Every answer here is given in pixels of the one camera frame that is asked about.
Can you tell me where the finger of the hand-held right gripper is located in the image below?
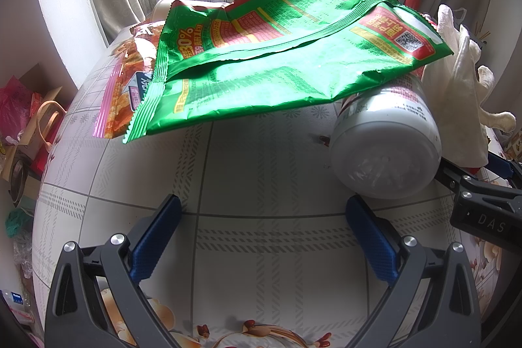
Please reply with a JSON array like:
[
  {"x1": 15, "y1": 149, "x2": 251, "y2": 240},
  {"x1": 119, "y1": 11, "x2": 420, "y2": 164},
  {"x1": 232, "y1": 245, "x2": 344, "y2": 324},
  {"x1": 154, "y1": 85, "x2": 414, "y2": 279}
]
[
  {"x1": 436, "y1": 157, "x2": 476, "y2": 194},
  {"x1": 486, "y1": 151, "x2": 522, "y2": 181}
]

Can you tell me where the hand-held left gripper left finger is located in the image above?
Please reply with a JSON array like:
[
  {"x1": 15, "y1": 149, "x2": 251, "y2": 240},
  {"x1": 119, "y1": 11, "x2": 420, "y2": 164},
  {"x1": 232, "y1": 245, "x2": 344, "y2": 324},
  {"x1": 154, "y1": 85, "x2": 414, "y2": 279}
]
[{"x1": 44, "y1": 194, "x2": 182, "y2": 348}]

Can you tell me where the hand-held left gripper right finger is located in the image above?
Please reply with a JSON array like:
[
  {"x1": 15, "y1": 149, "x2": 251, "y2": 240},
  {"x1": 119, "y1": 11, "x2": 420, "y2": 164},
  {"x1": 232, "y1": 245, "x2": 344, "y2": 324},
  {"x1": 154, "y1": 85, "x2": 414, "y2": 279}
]
[{"x1": 346, "y1": 194, "x2": 482, "y2": 348}]

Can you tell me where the white plastic bottle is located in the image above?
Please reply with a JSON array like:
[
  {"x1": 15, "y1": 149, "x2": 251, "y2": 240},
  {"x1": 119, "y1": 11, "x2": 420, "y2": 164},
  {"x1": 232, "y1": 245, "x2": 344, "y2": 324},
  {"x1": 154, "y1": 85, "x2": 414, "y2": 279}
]
[{"x1": 330, "y1": 77, "x2": 442, "y2": 199}]

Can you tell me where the white cloth glove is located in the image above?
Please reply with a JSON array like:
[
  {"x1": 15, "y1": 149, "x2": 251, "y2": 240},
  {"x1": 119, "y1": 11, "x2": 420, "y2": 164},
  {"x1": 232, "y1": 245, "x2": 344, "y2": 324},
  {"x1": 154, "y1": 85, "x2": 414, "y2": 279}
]
[{"x1": 420, "y1": 4, "x2": 516, "y2": 166}]

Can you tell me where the green snack bag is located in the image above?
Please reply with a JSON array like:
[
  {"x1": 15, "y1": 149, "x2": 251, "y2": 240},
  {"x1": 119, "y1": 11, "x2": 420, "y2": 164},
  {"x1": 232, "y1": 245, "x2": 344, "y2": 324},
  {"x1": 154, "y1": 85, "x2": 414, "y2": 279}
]
[{"x1": 122, "y1": 0, "x2": 454, "y2": 145}]

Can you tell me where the green plastic bag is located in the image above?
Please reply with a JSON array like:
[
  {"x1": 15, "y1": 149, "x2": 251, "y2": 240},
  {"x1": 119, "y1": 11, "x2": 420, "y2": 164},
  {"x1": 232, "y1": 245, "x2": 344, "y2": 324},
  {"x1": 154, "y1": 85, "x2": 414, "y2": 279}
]
[{"x1": 5, "y1": 207, "x2": 34, "y2": 239}]

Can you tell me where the orange snack bag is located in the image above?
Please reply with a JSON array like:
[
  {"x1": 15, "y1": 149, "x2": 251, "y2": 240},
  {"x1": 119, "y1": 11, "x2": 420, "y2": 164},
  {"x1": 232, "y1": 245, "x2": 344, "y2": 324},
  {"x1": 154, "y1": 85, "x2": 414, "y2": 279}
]
[{"x1": 93, "y1": 22, "x2": 164, "y2": 139}]

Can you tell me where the metal bowl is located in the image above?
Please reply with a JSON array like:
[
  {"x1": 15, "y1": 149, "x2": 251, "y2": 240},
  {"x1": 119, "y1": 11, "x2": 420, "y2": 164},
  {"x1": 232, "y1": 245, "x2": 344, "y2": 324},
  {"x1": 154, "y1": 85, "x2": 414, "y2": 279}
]
[{"x1": 9, "y1": 156, "x2": 28, "y2": 207}]

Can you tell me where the pink plastic bag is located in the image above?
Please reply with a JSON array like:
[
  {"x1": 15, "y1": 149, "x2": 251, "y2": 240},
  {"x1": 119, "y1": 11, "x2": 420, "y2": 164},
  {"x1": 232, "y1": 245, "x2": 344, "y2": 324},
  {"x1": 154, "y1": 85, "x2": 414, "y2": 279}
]
[{"x1": 0, "y1": 77, "x2": 34, "y2": 133}]

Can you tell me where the brown paper bag with handle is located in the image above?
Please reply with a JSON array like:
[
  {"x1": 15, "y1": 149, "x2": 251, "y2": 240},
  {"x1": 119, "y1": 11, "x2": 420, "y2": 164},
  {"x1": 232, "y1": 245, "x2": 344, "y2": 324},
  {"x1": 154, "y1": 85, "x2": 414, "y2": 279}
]
[{"x1": 15, "y1": 87, "x2": 67, "y2": 179}]

